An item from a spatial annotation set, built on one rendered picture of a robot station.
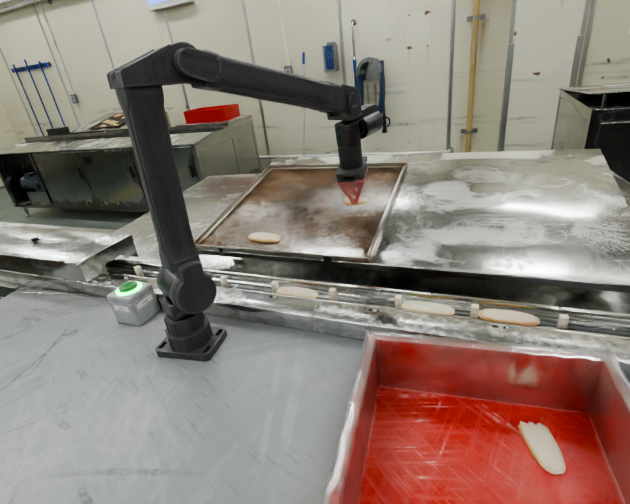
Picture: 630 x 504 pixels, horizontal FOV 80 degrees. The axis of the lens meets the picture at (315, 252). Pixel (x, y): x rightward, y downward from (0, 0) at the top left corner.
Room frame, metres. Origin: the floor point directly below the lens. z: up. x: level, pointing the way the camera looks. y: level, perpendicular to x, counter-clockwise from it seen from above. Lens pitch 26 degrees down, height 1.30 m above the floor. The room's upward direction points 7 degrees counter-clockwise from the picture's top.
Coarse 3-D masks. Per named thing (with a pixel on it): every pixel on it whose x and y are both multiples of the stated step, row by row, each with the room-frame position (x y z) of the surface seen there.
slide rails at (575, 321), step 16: (112, 272) 0.95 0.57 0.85; (144, 272) 0.93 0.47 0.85; (240, 288) 0.77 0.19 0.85; (320, 288) 0.72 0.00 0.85; (368, 304) 0.64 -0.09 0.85; (448, 304) 0.60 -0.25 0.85; (464, 304) 0.60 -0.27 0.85; (544, 320) 0.52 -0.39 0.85; (576, 320) 0.51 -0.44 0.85; (592, 320) 0.51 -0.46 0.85; (624, 336) 0.46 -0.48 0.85
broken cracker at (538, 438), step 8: (520, 424) 0.34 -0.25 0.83; (528, 424) 0.34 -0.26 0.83; (520, 432) 0.33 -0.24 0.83; (528, 432) 0.33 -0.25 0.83; (536, 432) 0.33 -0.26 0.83; (544, 432) 0.32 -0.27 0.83; (528, 440) 0.32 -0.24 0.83; (536, 440) 0.31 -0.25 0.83; (544, 440) 0.31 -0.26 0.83; (552, 440) 0.31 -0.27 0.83; (528, 448) 0.31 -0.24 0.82; (536, 448) 0.30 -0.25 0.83; (544, 448) 0.30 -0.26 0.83; (552, 448) 0.30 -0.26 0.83; (536, 456) 0.30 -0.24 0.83; (544, 456) 0.29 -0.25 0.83; (552, 456) 0.29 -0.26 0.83; (560, 456) 0.29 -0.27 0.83; (544, 464) 0.29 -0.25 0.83; (552, 464) 0.28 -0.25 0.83; (560, 464) 0.28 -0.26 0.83; (552, 472) 0.28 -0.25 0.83; (560, 472) 0.27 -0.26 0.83
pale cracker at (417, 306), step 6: (402, 306) 0.61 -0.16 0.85; (408, 306) 0.60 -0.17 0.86; (414, 306) 0.60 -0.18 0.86; (420, 306) 0.60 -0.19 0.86; (426, 306) 0.59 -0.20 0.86; (432, 306) 0.59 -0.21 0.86; (438, 306) 0.59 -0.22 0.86; (444, 306) 0.59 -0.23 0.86; (426, 312) 0.58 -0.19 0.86; (432, 312) 0.58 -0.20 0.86; (438, 312) 0.57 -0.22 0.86; (444, 312) 0.57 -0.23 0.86; (450, 312) 0.57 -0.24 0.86
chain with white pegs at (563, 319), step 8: (120, 272) 0.96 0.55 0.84; (136, 272) 0.92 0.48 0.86; (224, 280) 0.79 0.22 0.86; (248, 288) 0.78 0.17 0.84; (272, 288) 0.74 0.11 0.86; (336, 296) 0.68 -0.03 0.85; (400, 296) 0.62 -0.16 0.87; (376, 304) 0.65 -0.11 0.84; (400, 304) 0.62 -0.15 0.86; (472, 304) 0.57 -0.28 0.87; (472, 312) 0.56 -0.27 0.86; (560, 320) 0.50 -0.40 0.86; (568, 320) 0.50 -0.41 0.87
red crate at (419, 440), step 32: (384, 416) 0.39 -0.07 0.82; (416, 416) 0.38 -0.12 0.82; (448, 416) 0.37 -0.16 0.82; (480, 416) 0.37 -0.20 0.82; (512, 416) 0.36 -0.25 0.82; (544, 416) 0.35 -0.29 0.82; (576, 416) 0.35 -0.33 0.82; (384, 448) 0.34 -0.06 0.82; (416, 448) 0.33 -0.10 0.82; (448, 448) 0.33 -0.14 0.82; (480, 448) 0.32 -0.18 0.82; (512, 448) 0.31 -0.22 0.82; (576, 448) 0.30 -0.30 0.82; (384, 480) 0.29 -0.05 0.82; (416, 480) 0.29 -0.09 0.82; (448, 480) 0.28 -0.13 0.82; (480, 480) 0.28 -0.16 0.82; (512, 480) 0.27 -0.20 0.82; (544, 480) 0.27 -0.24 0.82; (576, 480) 0.27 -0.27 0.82; (608, 480) 0.26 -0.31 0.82
